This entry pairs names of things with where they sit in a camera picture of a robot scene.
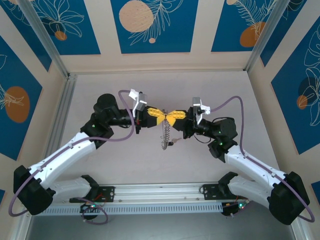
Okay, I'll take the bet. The aluminium corner post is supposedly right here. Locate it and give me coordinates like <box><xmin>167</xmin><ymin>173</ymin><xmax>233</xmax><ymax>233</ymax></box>
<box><xmin>242</xmin><ymin>0</ymin><xmax>286</xmax><ymax>73</ymax></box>
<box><xmin>17</xmin><ymin>0</ymin><xmax>71</xmax><ymax>79</ymax></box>

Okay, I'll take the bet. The long aluminium frame rail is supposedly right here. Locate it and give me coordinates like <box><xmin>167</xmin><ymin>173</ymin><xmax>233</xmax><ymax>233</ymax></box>
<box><xmin>48</xmin><ymin>181</ymin><xmax>276</xmax><ymax>207</ymax></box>

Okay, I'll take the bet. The short aluminium frame rail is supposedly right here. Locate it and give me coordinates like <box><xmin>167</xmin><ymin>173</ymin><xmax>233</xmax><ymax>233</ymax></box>
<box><xmin>13</xmin><ymin>212</ymin><xmax>34</xmax><ymax>240</ymax></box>
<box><xmin>289</xmin><ymin>219</ymin><xmax>310</xmax><ymax>240</ymax></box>

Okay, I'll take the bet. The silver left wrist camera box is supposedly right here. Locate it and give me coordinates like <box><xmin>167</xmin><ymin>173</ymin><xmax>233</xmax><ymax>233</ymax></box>
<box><xmin>127</xmin><ymin>87</ymin><xmax>149</xmax><ymax>118</ymax></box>

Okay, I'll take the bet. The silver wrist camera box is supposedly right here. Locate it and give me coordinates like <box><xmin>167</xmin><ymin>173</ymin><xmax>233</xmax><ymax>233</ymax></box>
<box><xmin>127</xmin><ymin>87</ymin><xmax>149</xmax><ymax>118</ymax></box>
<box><xmin>191</xmin><ymin>96</ymin><xmax>212</xmax><ymax>126</ymax></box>

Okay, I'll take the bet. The small electronics board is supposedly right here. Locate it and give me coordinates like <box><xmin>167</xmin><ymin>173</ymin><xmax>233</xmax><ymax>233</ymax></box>
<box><xmin>79</xmin><ymin>202</ymin><xmax>102</xmax><ymax>221</ymax></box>
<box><xmin>221</xmin><ymin>201</ymin><xmax>251</xmax><ymax>218</ymax></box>

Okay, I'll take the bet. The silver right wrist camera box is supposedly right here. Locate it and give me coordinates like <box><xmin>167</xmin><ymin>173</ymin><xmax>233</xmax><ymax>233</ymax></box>
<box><xmin>191</xmin><ymin>96</ymin><xmax>212</xmax><ymax>126</ymax></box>

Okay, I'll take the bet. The slotted grey cable duct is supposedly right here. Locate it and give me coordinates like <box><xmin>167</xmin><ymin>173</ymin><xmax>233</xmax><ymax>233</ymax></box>
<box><xmin>43</xmin><ymin>202</ymin><xmax>225</xmax><ymax>216</ymax></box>

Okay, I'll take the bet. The aluminium side rail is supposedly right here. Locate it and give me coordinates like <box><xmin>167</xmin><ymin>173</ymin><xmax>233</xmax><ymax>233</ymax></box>
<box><xmin>44</xmin><ymin>73</ymin><xmax>78</xmax><ymax>163</ymax></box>

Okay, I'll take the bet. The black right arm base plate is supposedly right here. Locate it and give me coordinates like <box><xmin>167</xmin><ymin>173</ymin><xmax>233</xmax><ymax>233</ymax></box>
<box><xmin>201</xmin><ymin>184</ymin><xmax>248</xmax><ymax>201</ymax></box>

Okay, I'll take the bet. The silver key with black tag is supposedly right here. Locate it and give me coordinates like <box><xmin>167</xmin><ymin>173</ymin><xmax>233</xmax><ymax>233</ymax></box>
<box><xmin>166</xmin><ymin>137</ymin><xmax>182</xmax><ymax>147</ymax></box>

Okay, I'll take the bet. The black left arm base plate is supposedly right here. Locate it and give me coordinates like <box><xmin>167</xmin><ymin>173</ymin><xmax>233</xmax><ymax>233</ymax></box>
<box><xmin>69</xmin><ymin>186</ymin><xmax>116</xmax><ymax>203</ymax></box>

